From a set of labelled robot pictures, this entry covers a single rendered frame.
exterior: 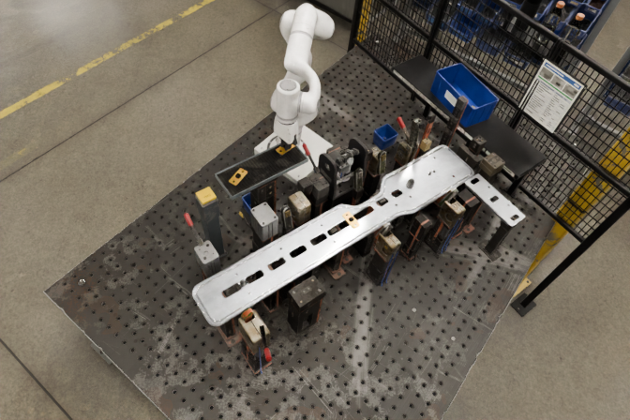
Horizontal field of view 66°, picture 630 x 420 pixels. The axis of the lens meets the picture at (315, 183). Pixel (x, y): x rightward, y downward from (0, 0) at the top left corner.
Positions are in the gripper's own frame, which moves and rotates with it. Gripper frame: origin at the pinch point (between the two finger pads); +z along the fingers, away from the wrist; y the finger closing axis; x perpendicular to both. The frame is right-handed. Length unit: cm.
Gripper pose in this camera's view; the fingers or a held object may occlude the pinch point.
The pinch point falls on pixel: (286, 143)
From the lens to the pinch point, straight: 199.1
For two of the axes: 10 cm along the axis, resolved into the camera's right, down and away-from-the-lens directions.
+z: -0.7, 5.9, 8.0
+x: 7.1, -5.4, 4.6
